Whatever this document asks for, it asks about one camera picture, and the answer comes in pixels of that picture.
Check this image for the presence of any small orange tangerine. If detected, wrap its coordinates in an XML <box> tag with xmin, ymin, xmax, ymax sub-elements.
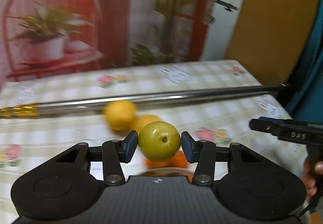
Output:
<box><xmin>168</xmin><ymin>151</ymin><xmax>188</xmax><ymax>168</ymax></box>

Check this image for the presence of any yellow lemon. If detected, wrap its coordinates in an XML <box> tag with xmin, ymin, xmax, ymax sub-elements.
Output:
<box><xmin>104</xmin><ymin>100</ymin><xmax>137</xmax><ymax>131</ymax></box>
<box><xmin>130</xmin><ymin>115</ymin><xmax>161</xmax><ymax>134</ymax></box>

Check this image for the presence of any green yellow citrus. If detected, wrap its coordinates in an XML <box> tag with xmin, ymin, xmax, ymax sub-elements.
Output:
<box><xmin>138</xmin><ymin>121</ymin><xmax>181</xmax><ymax>163</ymax></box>

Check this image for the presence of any person's right hand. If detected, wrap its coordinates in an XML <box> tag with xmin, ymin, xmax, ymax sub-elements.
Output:
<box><xmin>303</xmin><ymin>157</ymin><xmax>323</xmax><ymax>199</ymax></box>

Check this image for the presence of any beige fruit plate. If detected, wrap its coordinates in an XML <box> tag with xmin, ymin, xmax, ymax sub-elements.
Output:
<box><xmin>139</xmin><ymin>167</ymin><xmax>194</xmax><ymax>182</ymax></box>

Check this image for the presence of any small orange kumquat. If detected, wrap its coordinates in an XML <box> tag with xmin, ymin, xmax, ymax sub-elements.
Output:
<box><xmin>145</xmin><ymin>158</ymin><xmax>169</xmax><ymax>169</ymax></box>

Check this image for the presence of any telescopic metal pole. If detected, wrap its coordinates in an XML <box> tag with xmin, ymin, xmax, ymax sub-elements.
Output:
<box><xmin>1</xmin><ymin>84</ymin><xmax>288</xmax><ymax>119</ymax></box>

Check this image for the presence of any wooden board panel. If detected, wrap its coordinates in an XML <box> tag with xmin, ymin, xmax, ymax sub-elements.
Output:
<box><xmin>225</xmin><ymin>0</ymin><xmax>319</xmax><ymax>85</ymax></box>

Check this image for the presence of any printed room scene backdrop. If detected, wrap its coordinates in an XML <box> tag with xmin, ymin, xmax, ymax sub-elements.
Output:
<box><xmin>1</xmin><ymin>0</ymin><xmax>217</xmax><ymax>81</ymax></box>

